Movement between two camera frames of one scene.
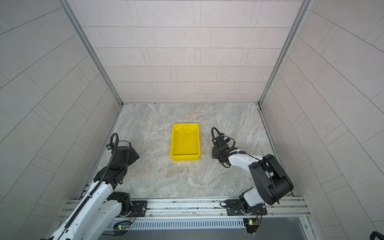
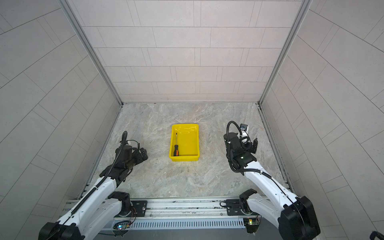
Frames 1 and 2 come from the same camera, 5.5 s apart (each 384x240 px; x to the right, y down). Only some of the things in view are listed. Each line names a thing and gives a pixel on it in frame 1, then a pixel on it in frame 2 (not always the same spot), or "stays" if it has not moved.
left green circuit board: x=122 y=225 stays
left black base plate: x=140 y=206 stays
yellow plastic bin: x=185 y=142 stays
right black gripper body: x=216 y=147 → x=254 y=146
